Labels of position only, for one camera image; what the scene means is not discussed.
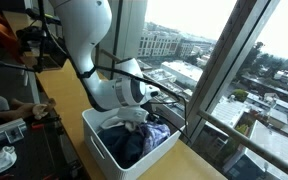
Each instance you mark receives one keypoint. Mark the black camera on stand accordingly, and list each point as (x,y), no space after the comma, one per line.
(48,49)

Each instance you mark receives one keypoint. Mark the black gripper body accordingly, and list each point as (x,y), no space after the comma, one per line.
(133,113)

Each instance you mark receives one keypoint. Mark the orange chair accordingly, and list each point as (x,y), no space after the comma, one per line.
(8,39)

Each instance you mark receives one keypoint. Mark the aluminium extrusion rail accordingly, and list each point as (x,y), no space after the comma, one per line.
(13,131)

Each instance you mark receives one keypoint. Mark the purple patterned cloth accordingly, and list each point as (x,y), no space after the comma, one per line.
(154,135)

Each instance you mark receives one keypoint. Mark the dark blue garment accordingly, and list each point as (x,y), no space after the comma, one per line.
(126,147)

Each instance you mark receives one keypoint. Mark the metal window railing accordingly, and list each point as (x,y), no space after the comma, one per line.
(262,152)

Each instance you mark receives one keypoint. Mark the white plastic laundry basket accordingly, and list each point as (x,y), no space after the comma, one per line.
(92,119)

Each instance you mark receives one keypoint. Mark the white terry towel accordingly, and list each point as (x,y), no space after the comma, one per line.
(116,121)

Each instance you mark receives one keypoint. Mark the red black clamp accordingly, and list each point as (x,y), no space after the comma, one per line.
(40,124)

